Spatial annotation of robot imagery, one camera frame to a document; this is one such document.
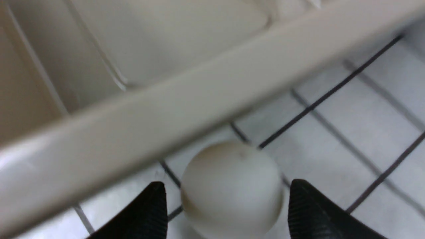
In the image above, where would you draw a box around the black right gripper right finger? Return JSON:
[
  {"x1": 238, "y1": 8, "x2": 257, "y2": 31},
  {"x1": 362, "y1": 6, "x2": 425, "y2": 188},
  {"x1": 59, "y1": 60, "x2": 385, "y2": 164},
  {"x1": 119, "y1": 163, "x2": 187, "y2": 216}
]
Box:
[{"x1": 288, "y1": 179, "x2": 385, "y2": 239}]

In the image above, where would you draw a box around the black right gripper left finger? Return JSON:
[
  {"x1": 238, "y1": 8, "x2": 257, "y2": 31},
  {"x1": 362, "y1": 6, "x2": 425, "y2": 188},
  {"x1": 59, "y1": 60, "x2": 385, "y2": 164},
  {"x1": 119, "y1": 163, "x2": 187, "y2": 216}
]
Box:
[{"x1": 89, "y1": 181, "x2": 168, "y2": 239}]

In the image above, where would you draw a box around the white ball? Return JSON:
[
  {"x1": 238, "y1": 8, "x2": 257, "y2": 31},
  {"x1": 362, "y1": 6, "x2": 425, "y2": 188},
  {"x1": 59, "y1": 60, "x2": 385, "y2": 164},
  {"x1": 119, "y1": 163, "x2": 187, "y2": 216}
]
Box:
[{"x1": 180, "y1": 141, "x2": 284, "y2": 239}]

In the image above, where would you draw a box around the white black-grid tablecloth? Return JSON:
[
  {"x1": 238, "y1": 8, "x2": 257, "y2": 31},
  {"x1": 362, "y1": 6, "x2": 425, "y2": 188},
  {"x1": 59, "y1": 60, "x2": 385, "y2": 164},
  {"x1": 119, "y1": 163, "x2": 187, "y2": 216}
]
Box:
[{"x1": 19, "y1": 29, "x2": 424, "y2": 239}]

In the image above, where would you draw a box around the olive plastic storage bin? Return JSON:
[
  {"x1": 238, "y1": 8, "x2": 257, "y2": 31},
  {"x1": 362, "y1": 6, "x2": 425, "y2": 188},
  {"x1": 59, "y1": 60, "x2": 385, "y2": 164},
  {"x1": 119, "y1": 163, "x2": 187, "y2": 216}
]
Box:
[{"x1": 1, "y1": 0, "x2": 424, "y2": 239}]

